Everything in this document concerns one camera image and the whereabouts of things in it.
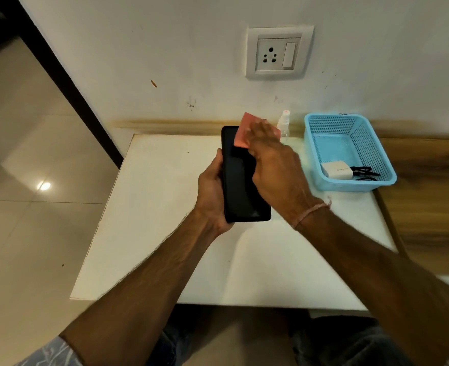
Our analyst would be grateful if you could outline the person's right forearm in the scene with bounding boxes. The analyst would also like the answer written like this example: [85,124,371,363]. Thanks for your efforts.
[295,206,449,366]

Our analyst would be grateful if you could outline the clear spray bottle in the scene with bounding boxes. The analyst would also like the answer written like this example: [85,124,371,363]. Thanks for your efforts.
[277,110,291,144]

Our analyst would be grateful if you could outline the pink cleaning cloth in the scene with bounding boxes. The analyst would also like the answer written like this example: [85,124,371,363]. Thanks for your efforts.
[234,112,282,149]

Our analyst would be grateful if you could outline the white table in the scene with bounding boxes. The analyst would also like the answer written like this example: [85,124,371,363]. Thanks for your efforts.
[70,127,398,312]

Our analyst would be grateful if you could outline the pink thread wristband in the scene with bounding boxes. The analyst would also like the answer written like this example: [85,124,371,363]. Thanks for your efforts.
[292,197,332,231]

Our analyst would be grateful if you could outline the person's dark trousers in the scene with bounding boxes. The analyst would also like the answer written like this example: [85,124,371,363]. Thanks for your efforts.
[144,305,431,366]

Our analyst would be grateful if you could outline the light blue plastic basket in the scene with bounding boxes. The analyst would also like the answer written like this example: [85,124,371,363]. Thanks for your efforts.
[304,113,397,193]

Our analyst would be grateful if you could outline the white wall socket plate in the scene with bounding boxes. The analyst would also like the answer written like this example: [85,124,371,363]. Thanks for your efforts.
[246,25,314,80]

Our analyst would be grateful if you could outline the person's left forearm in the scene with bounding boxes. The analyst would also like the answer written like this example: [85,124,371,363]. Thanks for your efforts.
[58,207,225,366]

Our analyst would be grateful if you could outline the person's right hand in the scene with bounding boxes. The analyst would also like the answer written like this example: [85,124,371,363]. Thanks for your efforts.
[244,119,324,227]

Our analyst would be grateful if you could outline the wooden counter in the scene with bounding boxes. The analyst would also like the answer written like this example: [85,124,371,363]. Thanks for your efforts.
[373,137,449,277]

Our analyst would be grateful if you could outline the black cable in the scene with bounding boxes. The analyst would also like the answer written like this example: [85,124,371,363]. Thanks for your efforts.
[350,166,381,182]

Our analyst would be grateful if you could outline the person's left hand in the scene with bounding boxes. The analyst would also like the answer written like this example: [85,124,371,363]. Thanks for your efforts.
[194,148,236,237]

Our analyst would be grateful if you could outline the white charger adapter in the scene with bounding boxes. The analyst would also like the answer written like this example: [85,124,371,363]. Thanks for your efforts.
[321,161,354,180]

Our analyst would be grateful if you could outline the person's patterned shirt sleeve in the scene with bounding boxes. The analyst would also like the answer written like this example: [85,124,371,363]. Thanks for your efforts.
[14,336,84,366]

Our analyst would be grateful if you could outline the black smartphone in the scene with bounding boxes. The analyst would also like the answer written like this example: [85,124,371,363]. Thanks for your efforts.
[221,126,272,223]

